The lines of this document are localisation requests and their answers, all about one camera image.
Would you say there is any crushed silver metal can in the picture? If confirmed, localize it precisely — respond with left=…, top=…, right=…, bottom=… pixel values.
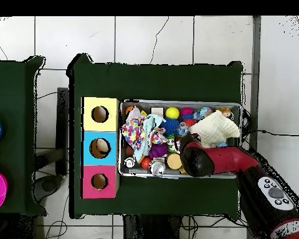
left=149, top=160, right=166, bottom=177

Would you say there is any shallow clear mesh bin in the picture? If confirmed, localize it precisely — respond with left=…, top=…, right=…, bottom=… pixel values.
left=118, top=99, right=243, bottom=179

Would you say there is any wooden box with three holes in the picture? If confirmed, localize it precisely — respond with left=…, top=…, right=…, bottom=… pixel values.
left=80, top=96, right=120, bottom=199

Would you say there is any light teal cloth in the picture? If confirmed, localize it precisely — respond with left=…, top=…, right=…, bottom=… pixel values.
left=133, top=113, right=166, bottom=162

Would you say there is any colourful spotted cloth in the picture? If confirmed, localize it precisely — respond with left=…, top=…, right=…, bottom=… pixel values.
left=121, top=115, right=146, bottom=152

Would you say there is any blue spiky ball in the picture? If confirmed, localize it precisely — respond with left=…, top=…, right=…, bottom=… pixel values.
left=160, top=118, right=180, bottom=136

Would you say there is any yellow ball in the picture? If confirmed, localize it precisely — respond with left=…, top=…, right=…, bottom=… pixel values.
left=165, top=106, right=180, bottom=120

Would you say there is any dark green table cloth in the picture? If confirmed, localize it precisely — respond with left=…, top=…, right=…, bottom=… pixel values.
left=66, top=52, right=244, bottom=220
left=0, top=55, right=47, bottom=217

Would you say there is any globe print ball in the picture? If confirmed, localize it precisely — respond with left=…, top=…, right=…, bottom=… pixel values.
left=193, top=106, right=213, bottom=121

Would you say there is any cream knitted cloth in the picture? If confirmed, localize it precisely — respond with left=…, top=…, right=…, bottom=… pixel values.
left=189, top=110, right=240, bottom=148

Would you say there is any black stand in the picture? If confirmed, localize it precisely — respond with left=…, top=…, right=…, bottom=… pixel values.
left=33, top=87, right=70, bottom=202

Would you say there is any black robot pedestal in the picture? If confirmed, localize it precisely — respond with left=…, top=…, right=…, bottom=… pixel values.
left=123, top=215, right=183, bottom=239

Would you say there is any black floor cable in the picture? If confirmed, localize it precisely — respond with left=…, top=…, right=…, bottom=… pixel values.
left=241, top=128, right=299, bottom=137

